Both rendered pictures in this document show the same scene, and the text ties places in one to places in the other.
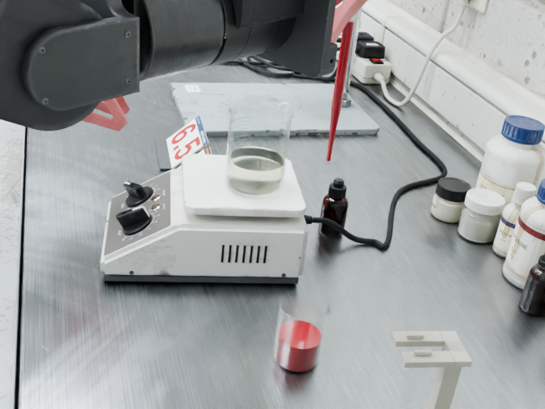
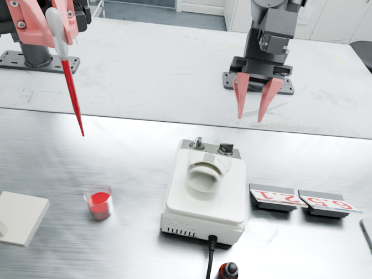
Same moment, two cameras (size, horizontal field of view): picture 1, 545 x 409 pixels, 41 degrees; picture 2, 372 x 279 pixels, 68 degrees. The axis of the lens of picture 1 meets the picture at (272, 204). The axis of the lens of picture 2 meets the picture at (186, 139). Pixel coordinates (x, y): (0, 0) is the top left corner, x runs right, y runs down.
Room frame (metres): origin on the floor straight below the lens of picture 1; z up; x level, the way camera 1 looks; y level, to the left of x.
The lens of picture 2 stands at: (0.68, -0.22, 1.36)
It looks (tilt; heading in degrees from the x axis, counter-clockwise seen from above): 48 degrees down; 103
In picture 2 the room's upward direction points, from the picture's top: 9 degrees clockwise
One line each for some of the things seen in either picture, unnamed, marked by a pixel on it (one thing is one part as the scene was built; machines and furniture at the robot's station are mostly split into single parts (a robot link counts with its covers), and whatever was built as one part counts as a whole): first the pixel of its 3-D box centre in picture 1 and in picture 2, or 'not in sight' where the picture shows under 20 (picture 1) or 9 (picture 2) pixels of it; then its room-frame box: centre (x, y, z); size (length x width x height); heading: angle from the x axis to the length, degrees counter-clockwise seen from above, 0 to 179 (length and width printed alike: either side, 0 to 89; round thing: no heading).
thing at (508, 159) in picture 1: (510, 170); not in sight; (0.82, -0.29, 0.96); 0.07 x 0.07 x 0.13
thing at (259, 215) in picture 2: not in sight; (261, 227); (0.78, 0.04, 0.91); 0.06 x 0.06 x 0.02
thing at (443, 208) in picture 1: (450, 200); not in sight; (0.81, -0.22, 0.92); 0.04 x 0.04 x 0.04
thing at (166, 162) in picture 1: (181, 142); (328, 201); (0.89, 0.13, 0.92); 0.09 x 0.06 x 0.04; 15
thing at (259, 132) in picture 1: (259, 149); (206, 174); (0.66, 0.02, 1.03); 0.07 x 0.06 x 0.08; 138
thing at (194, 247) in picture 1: (212, 219); (206, 184); (0.66, 0.06, 0.94); 0.22 x 0.13 x 0.08; 100
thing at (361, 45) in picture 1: (365, 49); not in sight; (1.33, -0.14, 0.95); 0.07 x 0.04 x 0.02; 109
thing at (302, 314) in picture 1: (300, 332); (99, 201); (0.51, -0.04, 0.93); 0.04 x 0.04 x 0.06
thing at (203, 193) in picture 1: (240, 183); (208, 182); (0.67, 0.03, 0.98); 0.12 x 0.12 x 0.01; 10
